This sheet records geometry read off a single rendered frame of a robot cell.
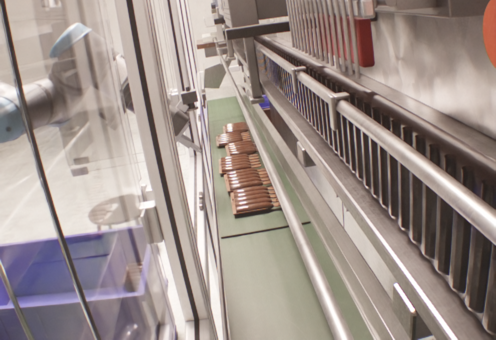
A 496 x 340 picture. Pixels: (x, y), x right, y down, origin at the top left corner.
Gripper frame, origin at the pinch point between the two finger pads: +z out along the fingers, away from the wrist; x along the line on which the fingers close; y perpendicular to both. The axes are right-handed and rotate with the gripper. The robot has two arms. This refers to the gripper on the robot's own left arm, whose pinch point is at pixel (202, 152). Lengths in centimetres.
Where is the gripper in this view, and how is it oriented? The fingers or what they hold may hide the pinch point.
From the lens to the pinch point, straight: 96.4
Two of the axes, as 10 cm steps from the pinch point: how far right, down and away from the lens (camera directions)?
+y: 5.9, -7.9, -1.6
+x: -1.0, -2.6, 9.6
